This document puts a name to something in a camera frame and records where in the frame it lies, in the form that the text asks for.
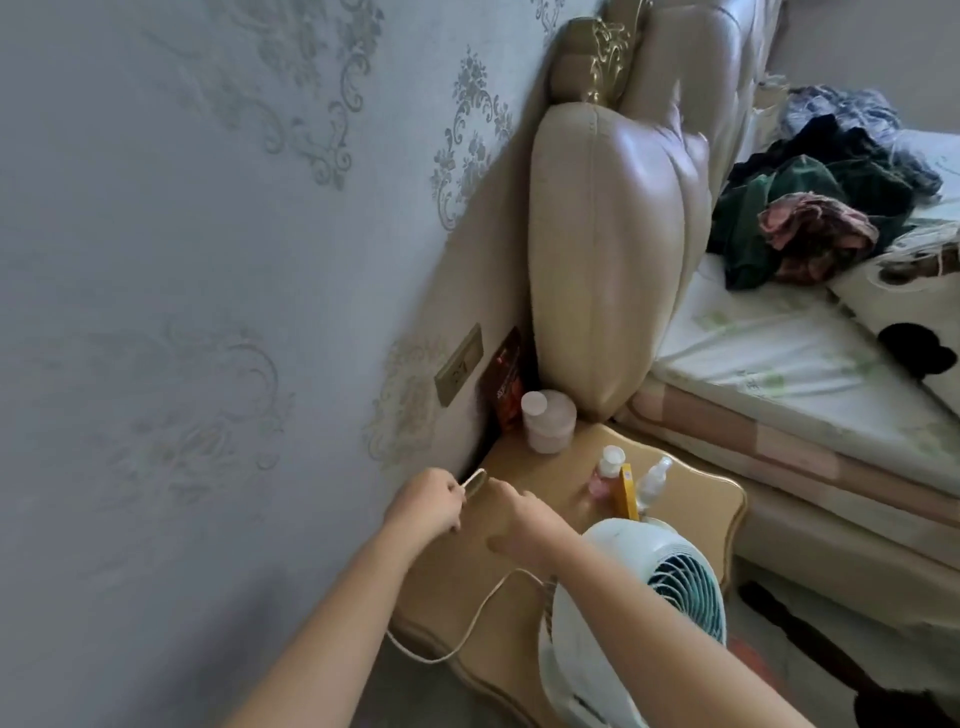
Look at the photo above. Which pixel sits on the pink round jar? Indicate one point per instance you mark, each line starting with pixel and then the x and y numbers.
pixel 550 421

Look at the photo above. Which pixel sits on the clear spray bottle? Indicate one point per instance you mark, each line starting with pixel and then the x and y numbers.
pixel 654 480

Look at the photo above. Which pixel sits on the pink striped bed base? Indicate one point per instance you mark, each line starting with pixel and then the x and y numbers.
pixel 795 487

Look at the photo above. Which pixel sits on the person's right hand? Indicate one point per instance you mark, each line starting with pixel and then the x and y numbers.
pixel 529 525

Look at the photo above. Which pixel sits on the pink bottle with white cap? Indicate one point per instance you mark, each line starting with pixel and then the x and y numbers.
pixel 604 472

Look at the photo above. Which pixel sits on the beige wooden nightstand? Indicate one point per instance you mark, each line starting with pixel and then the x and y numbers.
pixel 555 540

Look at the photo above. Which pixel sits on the white green patterned mattress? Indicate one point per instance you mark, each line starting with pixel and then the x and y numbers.
pixel 810 367

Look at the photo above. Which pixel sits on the yellow tube box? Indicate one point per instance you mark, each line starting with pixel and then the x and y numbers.
pixel 627 493

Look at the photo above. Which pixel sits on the pink floral garment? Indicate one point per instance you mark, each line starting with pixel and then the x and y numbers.
pixel 817 232

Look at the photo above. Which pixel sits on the person's left hand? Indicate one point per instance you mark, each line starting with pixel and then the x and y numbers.
pixel 424 502

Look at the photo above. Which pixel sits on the person's left fingers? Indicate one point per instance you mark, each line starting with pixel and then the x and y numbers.
pixel 456 504

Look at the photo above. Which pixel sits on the beige leather headboard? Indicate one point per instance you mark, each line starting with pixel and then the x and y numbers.
pixel 622 225

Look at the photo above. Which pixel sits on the person's right fingers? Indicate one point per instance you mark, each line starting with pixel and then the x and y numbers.
pixel 499 496

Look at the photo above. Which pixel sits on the person's left forearm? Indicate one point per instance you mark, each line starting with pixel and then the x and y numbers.
pixel 315 637

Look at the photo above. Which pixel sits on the gold wall socket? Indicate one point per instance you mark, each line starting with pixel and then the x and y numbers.
pixel 457 365

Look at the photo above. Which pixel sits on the white desk fan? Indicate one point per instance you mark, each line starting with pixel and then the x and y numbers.
pixel 637 622

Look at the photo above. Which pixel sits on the dark red box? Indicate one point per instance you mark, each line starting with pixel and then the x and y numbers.
pixel 504 379

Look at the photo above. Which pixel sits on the blue grey garment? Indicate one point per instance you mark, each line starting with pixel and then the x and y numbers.
pixel 847 112

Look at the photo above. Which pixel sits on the dark green garment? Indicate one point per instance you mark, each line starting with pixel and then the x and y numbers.
pixel 810 195

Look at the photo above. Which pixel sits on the white pillow with black print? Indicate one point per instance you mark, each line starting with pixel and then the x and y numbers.
pixel 915 315

